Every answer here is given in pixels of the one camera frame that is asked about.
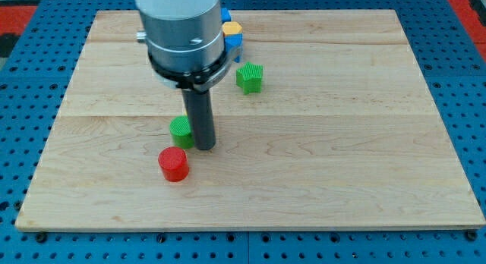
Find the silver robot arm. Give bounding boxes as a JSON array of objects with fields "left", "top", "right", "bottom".
[{"left": 135, "top": 0, "right": 242, "bottom": 93}]

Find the wooden board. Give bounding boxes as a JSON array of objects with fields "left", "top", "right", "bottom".
[{"left": 15, "top": 10, "right": 485, "bottom": 232}]

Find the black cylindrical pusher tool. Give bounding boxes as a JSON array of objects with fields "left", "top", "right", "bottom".
[{"left": 181, "top": 90, "right": 216, "bottom": 150}]

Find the green star block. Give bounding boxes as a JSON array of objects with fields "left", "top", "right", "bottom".
[{"left": 236, "top": 61, "right": 264, "bottom": 95}]

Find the green cylinder block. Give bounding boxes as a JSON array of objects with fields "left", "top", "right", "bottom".
[{"left": 169, "top": 115, "right": 194, "bottom": 149}]

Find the red cylinder block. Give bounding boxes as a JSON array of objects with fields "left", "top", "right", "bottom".
[{"left": 158, "top": 146, "right": 190, "bottom": 182}]

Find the blue block under hexagon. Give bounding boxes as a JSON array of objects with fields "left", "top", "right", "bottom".
[{"left": 224, "top": 33, "right": 243, "bottom": 63}]

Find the yellow hexagon block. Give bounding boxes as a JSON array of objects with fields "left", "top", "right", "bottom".
[{"left": 222, "top": 21, "right": 243, "bottom": 37}]

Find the small blue cube block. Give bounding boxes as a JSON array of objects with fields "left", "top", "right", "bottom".
[{"left": 221, "top": 8, "right": 232, "bottom": 24}]

